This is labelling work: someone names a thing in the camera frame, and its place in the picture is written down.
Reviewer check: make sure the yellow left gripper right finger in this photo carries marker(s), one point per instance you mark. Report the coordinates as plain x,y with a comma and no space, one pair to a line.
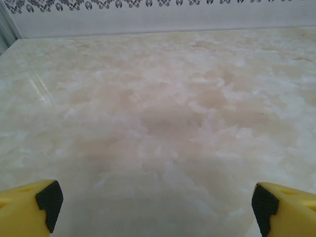
291,212

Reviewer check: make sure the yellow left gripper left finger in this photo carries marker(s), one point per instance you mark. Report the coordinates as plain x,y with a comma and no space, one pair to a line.
22,212

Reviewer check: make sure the aluminium frame post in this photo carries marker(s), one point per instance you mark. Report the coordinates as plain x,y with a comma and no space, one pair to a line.
7,24

